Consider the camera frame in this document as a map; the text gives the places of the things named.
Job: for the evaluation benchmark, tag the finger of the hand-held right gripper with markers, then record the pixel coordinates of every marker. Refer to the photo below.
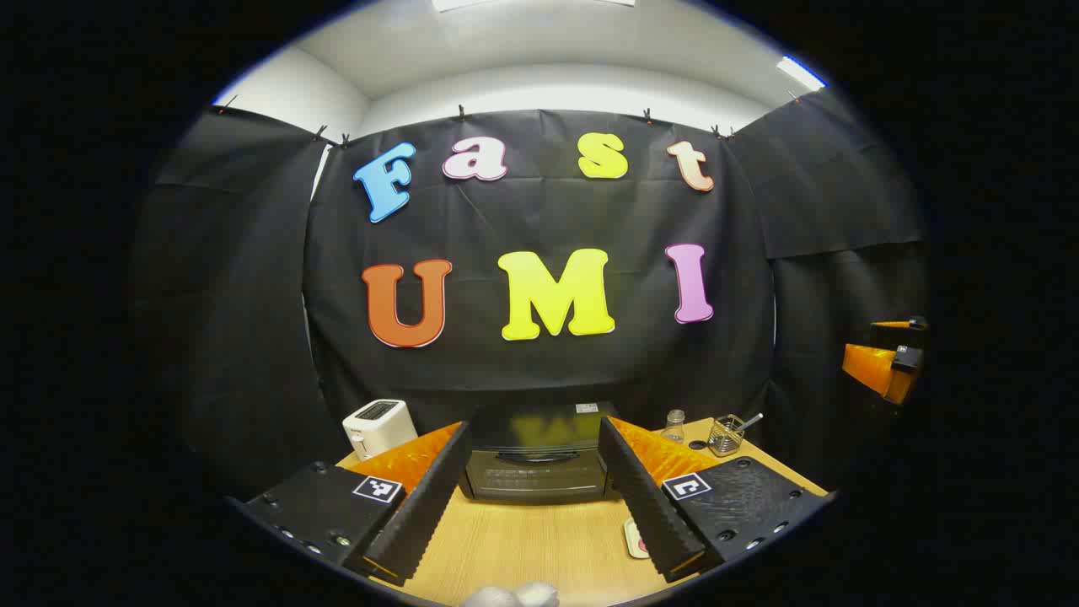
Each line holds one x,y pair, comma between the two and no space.
877,367
915,324

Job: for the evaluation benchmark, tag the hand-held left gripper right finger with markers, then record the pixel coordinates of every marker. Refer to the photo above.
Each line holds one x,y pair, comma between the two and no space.
645,506

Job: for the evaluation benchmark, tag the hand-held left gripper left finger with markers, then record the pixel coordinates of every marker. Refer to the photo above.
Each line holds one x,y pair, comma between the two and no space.
426,514

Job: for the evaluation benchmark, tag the cream square plate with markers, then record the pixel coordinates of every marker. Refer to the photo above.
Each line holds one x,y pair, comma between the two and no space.
631,535

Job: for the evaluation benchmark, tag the black electric oven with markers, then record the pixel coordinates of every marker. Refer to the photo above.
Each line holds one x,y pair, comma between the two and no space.
539,472

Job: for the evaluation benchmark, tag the clear plastic bottle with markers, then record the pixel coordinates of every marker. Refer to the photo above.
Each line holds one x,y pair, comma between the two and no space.
673,430

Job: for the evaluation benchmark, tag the white toaster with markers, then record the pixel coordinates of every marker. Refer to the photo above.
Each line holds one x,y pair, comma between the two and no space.
379,426

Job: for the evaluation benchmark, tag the ceiling light panel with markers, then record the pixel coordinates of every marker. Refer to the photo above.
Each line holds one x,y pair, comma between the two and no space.
801,73
455,3

